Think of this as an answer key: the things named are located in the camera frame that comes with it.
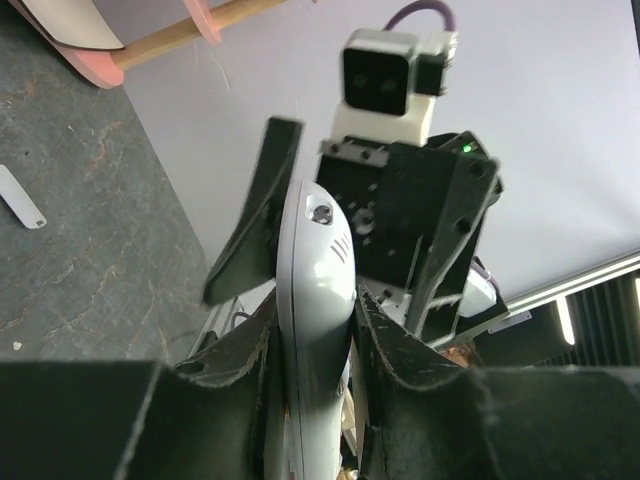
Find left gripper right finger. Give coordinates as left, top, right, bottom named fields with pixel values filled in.
left=353, top=288, right=639, bottom=479

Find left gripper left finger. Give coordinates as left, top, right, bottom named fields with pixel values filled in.
left=1, top=297, right=280, bottom=479

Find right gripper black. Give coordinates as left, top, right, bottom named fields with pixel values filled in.
left=202, top=117, right=500, bottom=345

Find white remote control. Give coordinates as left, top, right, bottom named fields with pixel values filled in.
left=275, top=180, right=356, bottom=479

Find white battery cover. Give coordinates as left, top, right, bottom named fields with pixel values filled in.
left=1, top=164, right=47, bottom=230

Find pink three-tier shelf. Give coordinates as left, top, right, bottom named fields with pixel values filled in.
left=49, top=0, right=286, bottom=91

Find white square mat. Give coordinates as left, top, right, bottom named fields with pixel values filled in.
left=11, top=0, right=125, bottom=52

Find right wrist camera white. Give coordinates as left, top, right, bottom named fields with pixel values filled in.
left=330, top=29, right=458, bottom=146

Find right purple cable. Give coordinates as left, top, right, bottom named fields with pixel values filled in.
left=383, top=0, right=457, bottom=36

